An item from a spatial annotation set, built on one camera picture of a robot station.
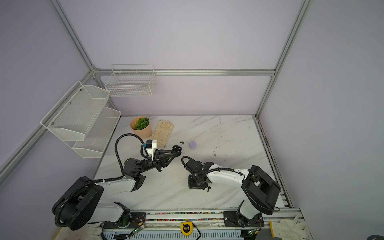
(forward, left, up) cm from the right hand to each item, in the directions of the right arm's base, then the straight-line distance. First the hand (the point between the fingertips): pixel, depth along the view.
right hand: (190, 187), depth 83 cm
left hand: (+7, +5, +24) cm, 26 cm away
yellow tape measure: (-19, +1, 0) cm, 19 cm away
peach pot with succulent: (+37, +35, +10) cm, 52 cm away
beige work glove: (+40, +23, 0) cm, 46 cm away
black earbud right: (0, -11, -2) cm, 11 cm away
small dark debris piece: (+32, +8, -1) cm, 33 cm away
